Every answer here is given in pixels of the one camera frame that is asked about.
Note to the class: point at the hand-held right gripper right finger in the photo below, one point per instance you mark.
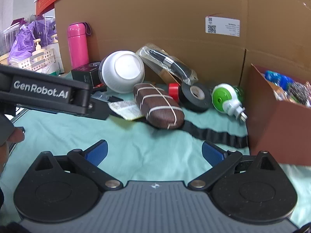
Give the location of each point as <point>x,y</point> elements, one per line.
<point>212,151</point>

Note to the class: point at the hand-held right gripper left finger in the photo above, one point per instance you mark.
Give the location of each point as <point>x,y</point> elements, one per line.
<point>97,151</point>

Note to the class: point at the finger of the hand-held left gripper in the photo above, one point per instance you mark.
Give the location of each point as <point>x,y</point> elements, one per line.
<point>99,110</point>

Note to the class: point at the black tape roll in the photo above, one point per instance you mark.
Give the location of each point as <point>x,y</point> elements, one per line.
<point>192,102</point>

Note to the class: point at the brown glasses case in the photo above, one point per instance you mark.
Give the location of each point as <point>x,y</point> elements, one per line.
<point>158,106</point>

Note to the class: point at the brown storage box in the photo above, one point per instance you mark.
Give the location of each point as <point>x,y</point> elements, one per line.
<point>274,126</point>

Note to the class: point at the makeup brush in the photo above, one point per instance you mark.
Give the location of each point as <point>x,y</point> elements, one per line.
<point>167,62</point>

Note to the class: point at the person's left hand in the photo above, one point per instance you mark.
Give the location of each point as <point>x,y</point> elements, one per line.
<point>15,136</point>

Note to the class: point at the red black packet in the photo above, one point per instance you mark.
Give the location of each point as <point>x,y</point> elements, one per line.
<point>99,86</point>

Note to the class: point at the white paper sachet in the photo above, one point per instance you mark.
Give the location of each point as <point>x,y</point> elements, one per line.
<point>126,110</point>

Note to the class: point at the small black box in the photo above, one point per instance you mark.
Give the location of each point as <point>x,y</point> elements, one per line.
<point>83,74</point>

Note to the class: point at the cream pump bottle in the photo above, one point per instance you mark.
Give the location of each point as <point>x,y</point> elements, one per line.
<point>38,47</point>

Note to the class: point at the white bowl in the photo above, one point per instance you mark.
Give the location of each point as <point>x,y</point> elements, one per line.
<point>124,69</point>

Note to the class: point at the teal cloth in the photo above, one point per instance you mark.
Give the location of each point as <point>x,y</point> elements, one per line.
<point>145,145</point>

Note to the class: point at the purple plastic bag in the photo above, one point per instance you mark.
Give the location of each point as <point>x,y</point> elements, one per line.
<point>23,41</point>

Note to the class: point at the green white plug-in repellent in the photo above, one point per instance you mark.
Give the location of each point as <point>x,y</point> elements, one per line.
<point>223,97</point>

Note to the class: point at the pink thermos bottle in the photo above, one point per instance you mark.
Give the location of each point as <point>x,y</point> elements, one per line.
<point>77,46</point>

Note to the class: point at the clear plastic container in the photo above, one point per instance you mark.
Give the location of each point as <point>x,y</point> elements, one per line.
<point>8,36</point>

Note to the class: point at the red tape roll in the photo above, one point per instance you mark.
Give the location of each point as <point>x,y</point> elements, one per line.
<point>173,91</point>

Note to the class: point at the blue packet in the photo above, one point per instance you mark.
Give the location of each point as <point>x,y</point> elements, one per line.
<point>279,79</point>

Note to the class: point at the steel wool scourer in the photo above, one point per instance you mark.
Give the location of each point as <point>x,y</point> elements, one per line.
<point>300,92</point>

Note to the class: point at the large cardboard box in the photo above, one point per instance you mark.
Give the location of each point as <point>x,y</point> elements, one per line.
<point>158,17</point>

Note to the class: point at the white shipping label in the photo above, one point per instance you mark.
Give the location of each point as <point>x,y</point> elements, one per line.
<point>222,26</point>

